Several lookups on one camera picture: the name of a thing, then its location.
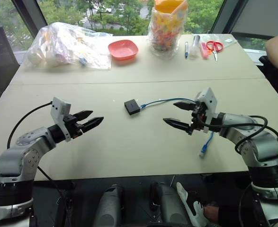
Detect black adapter box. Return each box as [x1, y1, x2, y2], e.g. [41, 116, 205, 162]
[124, 99, 140, 116]

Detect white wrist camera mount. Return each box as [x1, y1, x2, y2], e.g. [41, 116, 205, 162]
[194, 87, 219, 133]
[51, 96, 72, 142]

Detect bag of colourful items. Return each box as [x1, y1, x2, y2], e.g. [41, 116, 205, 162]
[147, 0, 189, 57]

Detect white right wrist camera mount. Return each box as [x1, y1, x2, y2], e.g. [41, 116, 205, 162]
[194, 87, 219, 133]

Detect person's black clothing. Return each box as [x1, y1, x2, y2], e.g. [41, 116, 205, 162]
[258, 55, 278, 109]

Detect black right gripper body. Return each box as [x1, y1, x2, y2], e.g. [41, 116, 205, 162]
[188, 100, 209, 136]

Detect white and black shoe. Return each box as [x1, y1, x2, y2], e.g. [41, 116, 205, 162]
[176, 182, 211, 227]

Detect clear plastic bag of items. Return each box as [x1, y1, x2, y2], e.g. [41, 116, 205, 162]
[25, 22, 113, 71]

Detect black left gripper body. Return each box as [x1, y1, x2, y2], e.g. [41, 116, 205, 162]
[63, 113, 85, 140]

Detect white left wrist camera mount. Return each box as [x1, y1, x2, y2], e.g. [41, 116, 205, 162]
[51, 96, 72, 142]

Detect flat clear zip bag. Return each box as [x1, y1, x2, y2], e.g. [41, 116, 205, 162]
[200, 34, 238, 49]

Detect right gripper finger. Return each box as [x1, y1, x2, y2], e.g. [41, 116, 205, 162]
[173, 101, 196, 112]
[162, 117, 193, 136]

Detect pink highlighter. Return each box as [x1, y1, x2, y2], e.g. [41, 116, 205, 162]
[200, 42, 209, 59]

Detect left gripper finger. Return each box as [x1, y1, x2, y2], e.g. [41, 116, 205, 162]
[81, 116, 105, 133]
[72, 110, 94, 122]

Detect dark window frame post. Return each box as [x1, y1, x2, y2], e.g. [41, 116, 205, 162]
[210, 0, 249, 34]
[12, 0, 47, 37]

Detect blue Ethernet cable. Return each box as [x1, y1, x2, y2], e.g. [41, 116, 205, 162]
[138, 97, 215, 158]

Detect clear plastic tube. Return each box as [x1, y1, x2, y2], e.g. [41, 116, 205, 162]
[188, 35, 201, 60]

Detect dark grey rounded shape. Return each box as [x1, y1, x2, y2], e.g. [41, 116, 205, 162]
[149, 181, 192, 227]
[98, 184, 125, 227]

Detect red handled scissors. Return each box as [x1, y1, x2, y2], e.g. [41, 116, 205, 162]
[206, 40, 224, 62]

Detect pink plastic bowl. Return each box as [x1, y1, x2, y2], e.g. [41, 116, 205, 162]
[108, 39, 139, 61]

